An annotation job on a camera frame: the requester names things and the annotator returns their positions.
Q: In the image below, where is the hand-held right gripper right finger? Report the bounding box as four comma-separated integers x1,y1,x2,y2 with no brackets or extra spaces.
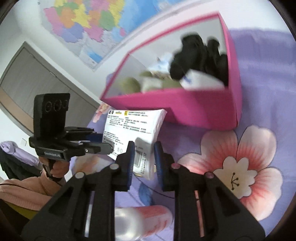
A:
154,141,266,241

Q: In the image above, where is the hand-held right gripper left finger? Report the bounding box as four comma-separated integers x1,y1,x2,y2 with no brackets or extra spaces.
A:
21,141,136,241

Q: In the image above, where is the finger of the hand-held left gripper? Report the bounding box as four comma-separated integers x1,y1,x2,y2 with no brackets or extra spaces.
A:
83,132,104,143
67,142,114,155

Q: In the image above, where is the white printed tissue packet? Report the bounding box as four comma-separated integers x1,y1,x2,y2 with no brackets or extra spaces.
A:
102,109,168,181

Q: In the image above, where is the white lotion bottle red label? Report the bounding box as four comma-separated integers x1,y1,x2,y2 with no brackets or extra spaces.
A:
114,205,173,241

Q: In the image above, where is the pink cardboard box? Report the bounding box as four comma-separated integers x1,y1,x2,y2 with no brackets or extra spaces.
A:
99,13,243,131

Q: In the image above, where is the person's left forearm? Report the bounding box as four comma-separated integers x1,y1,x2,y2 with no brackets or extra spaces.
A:
0,176,67,211

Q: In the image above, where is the person's left hand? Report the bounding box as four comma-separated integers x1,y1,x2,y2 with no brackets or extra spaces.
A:
38,156,71,186

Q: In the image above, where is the purple bundled cloth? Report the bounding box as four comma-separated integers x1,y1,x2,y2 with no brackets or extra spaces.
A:
0,141,43,168

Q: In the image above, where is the grey brown door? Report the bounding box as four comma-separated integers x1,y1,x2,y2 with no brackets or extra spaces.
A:
0,42,100,137

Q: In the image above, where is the dark cloth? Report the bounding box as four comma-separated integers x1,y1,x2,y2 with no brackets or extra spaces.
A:
0,153,42,180

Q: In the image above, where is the white blue packet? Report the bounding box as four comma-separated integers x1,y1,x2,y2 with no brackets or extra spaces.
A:
180,69,226,91

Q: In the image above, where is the yellow buttoned garment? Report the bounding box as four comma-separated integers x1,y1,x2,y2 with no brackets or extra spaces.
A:
0,202,44,220

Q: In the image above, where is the purple floral bedsheet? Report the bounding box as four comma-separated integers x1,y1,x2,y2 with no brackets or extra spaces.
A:
69,28,296,241

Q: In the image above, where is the colourful wall map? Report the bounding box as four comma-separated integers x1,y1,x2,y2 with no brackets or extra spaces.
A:
43,0,185,70

